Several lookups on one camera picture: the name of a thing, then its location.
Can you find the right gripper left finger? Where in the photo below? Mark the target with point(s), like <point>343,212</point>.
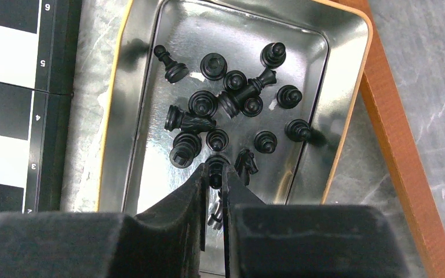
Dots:
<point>173,230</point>

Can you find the orange wooden rack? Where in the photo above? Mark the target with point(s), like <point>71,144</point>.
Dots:
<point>386,112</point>

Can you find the black knight standing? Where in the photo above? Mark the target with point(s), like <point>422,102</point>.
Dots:
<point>245,165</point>

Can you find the black white chessboard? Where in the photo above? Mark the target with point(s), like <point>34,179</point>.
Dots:
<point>38,43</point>

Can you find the black queen lying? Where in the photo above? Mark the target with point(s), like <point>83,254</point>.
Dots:
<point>232,103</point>

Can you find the black chess piece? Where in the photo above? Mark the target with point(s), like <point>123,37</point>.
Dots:
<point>215,164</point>

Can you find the black rook top view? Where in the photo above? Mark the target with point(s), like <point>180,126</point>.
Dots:
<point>213,66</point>

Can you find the black pawn lying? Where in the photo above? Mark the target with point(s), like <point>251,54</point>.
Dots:
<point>175,71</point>

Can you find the black rook lower left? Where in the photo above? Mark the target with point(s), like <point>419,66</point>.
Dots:
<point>186,147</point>

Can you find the tin box black pieces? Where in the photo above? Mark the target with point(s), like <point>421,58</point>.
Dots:
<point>268,86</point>

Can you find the black pawn upper right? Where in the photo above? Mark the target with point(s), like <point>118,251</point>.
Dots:
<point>273,55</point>

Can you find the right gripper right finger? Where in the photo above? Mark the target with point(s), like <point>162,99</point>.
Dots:
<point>233,192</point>

